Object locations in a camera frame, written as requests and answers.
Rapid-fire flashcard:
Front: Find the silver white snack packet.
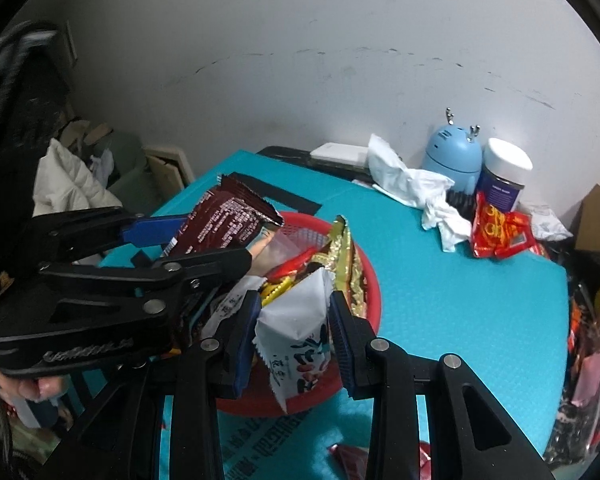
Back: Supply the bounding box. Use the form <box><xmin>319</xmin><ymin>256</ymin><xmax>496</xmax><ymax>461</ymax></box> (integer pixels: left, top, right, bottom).
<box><xmin>199</xmin><ymin>275</ymin><xmax>265</xmax><ymax>340</ymax></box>

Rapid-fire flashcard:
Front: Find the dark brown chocolate packet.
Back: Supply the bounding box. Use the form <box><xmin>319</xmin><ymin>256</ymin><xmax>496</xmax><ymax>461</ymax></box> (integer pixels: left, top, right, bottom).
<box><xmin>162</xmin><ymin>174</ymin><xmax>284</xmax><ymax>258</ymax></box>

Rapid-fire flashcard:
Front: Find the yellow snack packet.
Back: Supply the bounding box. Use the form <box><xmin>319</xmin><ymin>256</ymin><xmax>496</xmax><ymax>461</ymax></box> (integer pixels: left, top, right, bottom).
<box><xmin>259</xmin><ymin>275</ymin><xmax>296</xmax><ymax>308</ymax></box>

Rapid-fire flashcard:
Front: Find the white peanut snack packet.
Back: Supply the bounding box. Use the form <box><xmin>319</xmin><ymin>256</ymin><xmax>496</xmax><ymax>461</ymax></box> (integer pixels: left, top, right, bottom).
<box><xmin>253</xmin><ymin>268</ymin><xmax>332</xmax><ymax>414</ymax></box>

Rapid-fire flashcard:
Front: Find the gold red snack bag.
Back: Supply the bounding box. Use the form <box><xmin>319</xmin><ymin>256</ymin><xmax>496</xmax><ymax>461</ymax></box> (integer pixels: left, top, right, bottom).
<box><xmin>310</xmin><ymin>214</ymin><xmax>367</xmax><ymax>318</ymax></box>

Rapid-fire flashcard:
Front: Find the person's left hand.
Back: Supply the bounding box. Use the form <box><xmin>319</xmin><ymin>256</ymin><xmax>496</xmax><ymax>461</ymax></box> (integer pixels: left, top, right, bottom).
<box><xmin>0</xmin><ymin>371</ymin><xmax>70</xmax><ymax>402</ymax></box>

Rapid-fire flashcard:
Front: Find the clear plastic bag with pastry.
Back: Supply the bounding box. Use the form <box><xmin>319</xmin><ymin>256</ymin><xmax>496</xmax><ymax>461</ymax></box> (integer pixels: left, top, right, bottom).
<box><xmin>248</xmin><ymin>231</ymin><xmax>301</xmax><ymax>276</ymax></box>

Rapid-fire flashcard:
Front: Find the red plastic basket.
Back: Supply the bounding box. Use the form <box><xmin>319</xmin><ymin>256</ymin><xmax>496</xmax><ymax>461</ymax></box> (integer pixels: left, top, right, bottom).
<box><xmin>216</xmin><ymin>211</ymin><xmax>382</xmax><ymax>418</ymax></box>

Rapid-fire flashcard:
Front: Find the white cloth pile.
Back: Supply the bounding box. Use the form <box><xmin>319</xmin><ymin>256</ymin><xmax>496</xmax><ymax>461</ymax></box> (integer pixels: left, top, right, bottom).
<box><xmin>32</xmin><ymin>139</ymin><xmax>122</xmax><ymax>217</ymax></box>

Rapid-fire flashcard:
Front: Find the large dark red snack bag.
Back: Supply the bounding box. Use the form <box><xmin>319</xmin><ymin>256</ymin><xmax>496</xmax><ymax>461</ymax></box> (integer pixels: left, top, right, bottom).
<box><xmin>328</xmin><ymin>441</ymin><xmax>431</xmax><ymax>480</ymax></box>

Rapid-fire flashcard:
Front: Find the teal foam mat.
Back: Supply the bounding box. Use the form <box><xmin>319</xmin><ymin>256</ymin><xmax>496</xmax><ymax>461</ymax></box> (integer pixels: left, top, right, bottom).
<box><xmin>99</xmin><ymin>148</ymin><xmax>571</xmax><ymax>480</ymax></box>

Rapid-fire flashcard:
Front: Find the white flat device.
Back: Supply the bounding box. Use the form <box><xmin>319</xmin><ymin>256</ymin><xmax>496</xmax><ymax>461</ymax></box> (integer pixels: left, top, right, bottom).
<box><xmin>310</xmin><ymin>142</ymin><xmax>368</xmax><ymax>168</ymax></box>

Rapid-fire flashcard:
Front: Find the red yellow crumpled wrapper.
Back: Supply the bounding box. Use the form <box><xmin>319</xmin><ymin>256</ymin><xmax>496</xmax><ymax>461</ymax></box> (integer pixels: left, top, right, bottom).
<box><xmin>470</xmin><ymin>192</ymin><xmax>535</xmax><ymax>260</ymax></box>

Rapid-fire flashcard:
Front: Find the small white crumpled wrapper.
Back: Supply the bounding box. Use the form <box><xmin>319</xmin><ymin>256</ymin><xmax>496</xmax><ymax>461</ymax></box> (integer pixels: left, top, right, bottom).
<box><xmin>518</xmin><ymin>203</ymin><xmax>572</xmax><ymax>242</ymax></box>

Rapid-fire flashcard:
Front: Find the crumpled white tissue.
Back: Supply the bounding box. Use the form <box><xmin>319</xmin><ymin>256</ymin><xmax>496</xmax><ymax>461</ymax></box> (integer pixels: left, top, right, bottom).
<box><xmin>367</xmin><ymin>133</ymin><xmax>471</xmax><ymax>252</ymax></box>

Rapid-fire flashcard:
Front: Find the white-lidded dark jar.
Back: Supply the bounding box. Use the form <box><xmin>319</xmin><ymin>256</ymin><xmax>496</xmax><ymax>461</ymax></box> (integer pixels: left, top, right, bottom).
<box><xmin>476</xmin><ymin>138</ymin><xmax>533</xmax><ymax>212</ymax></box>

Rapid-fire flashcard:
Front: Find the blue round humidifier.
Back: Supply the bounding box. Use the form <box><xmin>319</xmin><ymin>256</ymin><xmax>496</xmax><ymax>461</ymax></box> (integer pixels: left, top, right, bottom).
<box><xmin>422</xmin><ymin>108</ymin><xmax>482</xmax><ymax>195</ymax></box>

